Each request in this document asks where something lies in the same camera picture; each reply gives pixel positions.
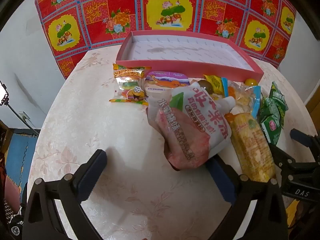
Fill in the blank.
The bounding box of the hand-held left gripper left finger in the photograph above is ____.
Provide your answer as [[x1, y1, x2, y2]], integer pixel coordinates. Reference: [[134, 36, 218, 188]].
[[22, 149, 107, 240]]

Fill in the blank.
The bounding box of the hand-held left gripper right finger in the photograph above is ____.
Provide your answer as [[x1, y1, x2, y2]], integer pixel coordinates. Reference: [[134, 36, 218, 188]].
[[205, 154, 288, 240]]

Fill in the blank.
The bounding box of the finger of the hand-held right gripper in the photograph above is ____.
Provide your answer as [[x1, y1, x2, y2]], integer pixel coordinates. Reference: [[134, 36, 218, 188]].
[[290, 129, 320, 148], [269, 142, 297, 169]]

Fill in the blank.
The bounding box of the green packet with white label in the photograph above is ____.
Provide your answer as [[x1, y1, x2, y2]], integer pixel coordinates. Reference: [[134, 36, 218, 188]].
[[260, 116, 284, 146]]

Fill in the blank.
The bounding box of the green pea snack packet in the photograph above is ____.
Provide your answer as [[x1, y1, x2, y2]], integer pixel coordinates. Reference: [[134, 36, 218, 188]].
[[257, 97, 282, 123], [269, 81, 289, 112]]

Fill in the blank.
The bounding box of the pink jelly drink pouch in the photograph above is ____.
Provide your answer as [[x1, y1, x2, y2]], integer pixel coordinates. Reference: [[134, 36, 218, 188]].
[[146, 81, 236, 171]]

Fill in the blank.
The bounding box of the clear blue-edged jelly packet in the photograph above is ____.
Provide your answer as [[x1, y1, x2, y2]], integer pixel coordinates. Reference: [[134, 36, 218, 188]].
[[221, 77, 262, 118]]

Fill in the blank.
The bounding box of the burger gummy candy packet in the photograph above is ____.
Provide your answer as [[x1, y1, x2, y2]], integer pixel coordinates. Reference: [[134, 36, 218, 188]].
[[109, 63, 152, 106]]

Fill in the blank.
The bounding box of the purple lid jelly cup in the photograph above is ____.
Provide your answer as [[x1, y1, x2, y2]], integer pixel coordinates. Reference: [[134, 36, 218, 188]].
[[144, 70, 191, 98]]

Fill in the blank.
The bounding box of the pink cardboard box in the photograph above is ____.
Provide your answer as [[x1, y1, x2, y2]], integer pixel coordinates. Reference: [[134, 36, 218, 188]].
[[116, 30, 264, 82]]

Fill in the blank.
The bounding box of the yellow corn snack packet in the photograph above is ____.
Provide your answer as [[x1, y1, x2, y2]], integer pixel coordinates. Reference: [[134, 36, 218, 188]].
[[224, 112, 277, 182]]

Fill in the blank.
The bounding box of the wooden furniture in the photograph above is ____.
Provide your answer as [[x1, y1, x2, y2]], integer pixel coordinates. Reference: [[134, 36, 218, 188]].
[[304, 76, 320, 117]]

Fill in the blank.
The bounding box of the blue foam mat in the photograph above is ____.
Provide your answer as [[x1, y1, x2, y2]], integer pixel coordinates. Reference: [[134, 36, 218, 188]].
[[4, 127, 38, 188]]

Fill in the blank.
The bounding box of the brown round jelly cup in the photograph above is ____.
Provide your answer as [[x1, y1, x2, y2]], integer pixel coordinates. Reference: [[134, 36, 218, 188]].
[[199, 80, 213, 94]]

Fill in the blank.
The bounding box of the dark patterned cloth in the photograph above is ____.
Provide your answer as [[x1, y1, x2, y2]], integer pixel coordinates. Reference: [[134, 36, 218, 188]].
[[4, 197, 25, 240]]

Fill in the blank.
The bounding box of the black light stand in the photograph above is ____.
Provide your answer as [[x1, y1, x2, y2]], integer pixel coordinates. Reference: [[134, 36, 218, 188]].
[[0, 80, 41, 137]]

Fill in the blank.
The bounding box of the red floral cloth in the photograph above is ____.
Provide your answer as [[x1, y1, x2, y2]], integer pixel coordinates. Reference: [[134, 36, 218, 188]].
[[34, 0, 297, 79]]

